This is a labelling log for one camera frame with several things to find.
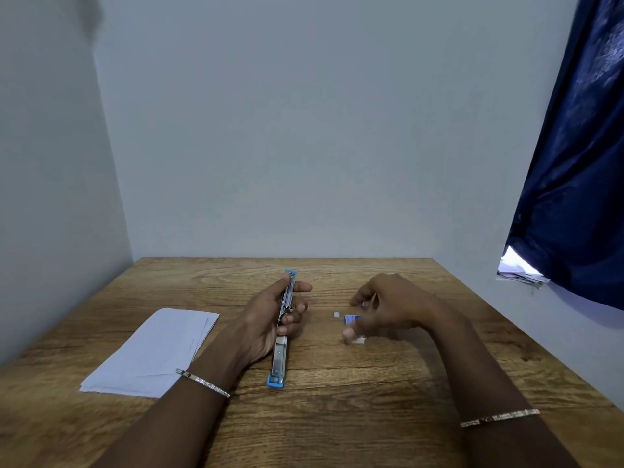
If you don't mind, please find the dark blue curtain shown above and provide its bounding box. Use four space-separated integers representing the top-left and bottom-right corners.
504 0 624 311

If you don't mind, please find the person's left forearm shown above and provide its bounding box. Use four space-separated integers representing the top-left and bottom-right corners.
92 336 247 468

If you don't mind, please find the person's left hand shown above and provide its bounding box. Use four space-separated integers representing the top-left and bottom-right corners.
225 275 313 372

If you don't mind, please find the stack of white paper sheets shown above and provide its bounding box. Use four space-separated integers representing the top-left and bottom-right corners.
79 308 220 399

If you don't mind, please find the gold studded bracelet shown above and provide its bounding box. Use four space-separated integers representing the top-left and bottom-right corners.
459 409 541 429

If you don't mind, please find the blue metal stapler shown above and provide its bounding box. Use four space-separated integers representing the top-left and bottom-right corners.
266 269 298 389

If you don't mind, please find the person's right forearm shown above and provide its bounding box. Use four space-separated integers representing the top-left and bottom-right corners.
420 307 582 468

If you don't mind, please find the silver studded bracelet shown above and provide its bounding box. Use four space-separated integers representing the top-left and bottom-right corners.
175 368 231 399

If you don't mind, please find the person's right hand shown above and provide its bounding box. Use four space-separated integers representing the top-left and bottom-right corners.
341 274 442 345

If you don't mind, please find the pile of white papers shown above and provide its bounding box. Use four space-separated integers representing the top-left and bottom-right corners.
496 245 551 289

